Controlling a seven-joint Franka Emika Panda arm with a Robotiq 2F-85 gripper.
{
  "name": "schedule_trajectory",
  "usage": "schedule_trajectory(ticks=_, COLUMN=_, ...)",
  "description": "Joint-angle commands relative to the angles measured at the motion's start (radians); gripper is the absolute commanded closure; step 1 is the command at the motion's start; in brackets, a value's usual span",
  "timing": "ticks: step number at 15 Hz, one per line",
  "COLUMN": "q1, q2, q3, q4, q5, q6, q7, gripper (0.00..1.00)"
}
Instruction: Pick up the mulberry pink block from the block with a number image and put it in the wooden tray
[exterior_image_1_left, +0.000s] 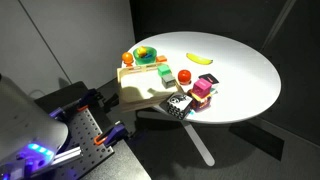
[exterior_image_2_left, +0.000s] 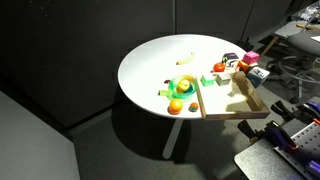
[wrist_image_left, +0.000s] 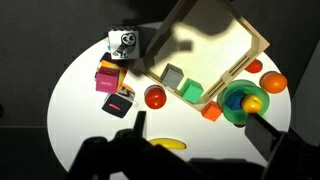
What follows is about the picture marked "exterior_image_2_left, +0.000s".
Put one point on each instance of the mulberry pink block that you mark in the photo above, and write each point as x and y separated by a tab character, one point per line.
251	57

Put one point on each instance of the green block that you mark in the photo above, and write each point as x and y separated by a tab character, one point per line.
207	80

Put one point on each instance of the grey block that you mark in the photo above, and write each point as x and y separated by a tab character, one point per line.
223	79

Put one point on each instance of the wooden tray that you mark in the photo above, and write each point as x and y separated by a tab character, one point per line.
233	101

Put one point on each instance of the orange number block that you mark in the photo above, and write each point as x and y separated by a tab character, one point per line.
243	66

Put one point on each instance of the black white patterned block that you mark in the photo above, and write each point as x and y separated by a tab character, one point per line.
258	76

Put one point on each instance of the small green flat piece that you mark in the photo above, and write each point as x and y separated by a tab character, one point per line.
163	92

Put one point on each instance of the small dark red piece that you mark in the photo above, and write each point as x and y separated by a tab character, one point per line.
166	81

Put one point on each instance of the green plastic bowl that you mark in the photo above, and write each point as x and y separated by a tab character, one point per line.
178	95

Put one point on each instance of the orange toy fruit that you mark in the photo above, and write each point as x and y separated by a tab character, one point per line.
175	106

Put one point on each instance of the yellow toy fruit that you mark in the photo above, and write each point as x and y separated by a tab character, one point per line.
183	85

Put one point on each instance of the small orange teal ball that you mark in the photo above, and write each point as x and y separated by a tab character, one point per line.
193	106

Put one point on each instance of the yellow toy banana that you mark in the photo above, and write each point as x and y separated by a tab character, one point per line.
185	60

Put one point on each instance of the red toy tomato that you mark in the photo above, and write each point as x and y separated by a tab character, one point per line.
219	67

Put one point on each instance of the black platform plate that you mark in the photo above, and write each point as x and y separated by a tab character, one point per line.
256	163

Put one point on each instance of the purple black clamp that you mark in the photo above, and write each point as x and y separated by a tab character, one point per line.
313	109
278	135

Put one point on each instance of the grey office chair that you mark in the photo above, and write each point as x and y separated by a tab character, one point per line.
301	41

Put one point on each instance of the perforated metal breadboard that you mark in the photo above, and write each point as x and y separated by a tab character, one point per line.
310	141

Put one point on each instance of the white table pedestal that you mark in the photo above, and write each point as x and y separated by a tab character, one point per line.
172	138

